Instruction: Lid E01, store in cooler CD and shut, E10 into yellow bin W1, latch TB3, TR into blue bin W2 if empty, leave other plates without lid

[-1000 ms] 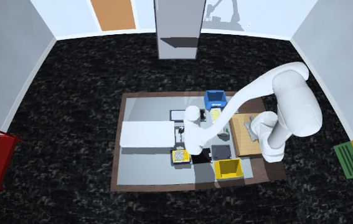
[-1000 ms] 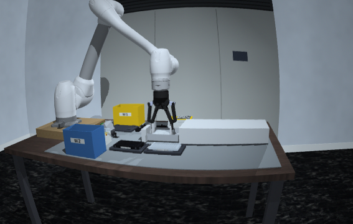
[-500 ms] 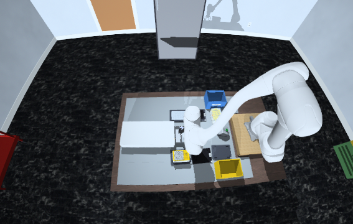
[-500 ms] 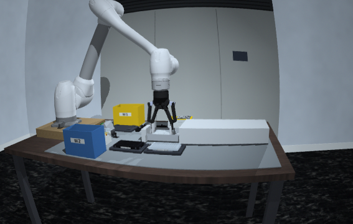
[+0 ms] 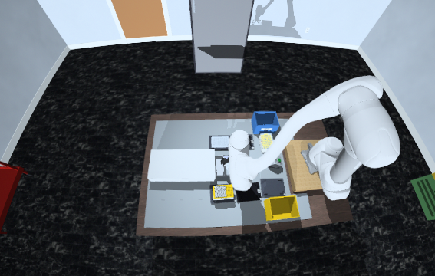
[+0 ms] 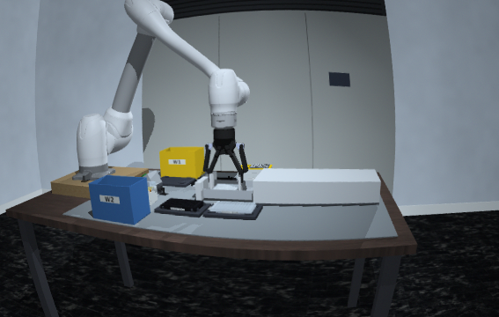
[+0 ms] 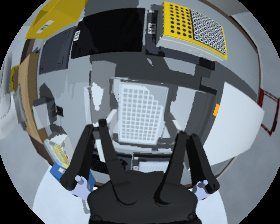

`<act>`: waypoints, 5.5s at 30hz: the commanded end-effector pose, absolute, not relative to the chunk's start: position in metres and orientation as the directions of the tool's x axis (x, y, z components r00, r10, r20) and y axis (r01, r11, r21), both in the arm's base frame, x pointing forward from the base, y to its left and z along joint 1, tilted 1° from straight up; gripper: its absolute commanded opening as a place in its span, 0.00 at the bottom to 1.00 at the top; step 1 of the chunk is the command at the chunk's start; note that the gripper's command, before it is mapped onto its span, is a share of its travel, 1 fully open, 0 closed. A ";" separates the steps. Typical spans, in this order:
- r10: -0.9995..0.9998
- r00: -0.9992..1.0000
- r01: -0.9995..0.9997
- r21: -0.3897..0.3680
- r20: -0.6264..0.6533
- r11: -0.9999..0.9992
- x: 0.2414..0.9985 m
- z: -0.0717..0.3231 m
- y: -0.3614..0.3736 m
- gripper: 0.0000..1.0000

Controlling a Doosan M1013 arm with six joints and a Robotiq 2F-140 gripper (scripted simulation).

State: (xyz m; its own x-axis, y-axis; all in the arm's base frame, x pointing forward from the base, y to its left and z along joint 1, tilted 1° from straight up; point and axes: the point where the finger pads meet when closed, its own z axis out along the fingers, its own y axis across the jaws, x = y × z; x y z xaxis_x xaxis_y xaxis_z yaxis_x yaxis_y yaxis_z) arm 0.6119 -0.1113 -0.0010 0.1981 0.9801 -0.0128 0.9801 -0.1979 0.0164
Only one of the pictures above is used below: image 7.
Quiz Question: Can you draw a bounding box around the blue open-top bin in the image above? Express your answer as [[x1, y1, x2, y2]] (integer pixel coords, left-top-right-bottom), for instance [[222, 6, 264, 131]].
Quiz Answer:
[[49, 162, 96, 192]]

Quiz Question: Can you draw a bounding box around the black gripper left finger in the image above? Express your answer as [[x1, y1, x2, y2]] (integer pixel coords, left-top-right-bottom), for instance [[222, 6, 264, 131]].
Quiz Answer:
[[60, 107, 138, 206]]

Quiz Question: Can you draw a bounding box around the yellow bin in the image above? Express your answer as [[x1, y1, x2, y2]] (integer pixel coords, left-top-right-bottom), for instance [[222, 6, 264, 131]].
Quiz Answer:
[[25, 0, 88, 39]]

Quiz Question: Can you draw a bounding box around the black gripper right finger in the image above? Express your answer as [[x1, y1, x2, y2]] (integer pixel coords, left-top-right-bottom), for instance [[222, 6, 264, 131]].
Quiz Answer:
[[157, 112, 220, 205]]

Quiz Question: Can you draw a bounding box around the light grey bench mat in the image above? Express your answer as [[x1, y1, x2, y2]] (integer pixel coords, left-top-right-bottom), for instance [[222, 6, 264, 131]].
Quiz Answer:
[[32, 0, 259, 151]]

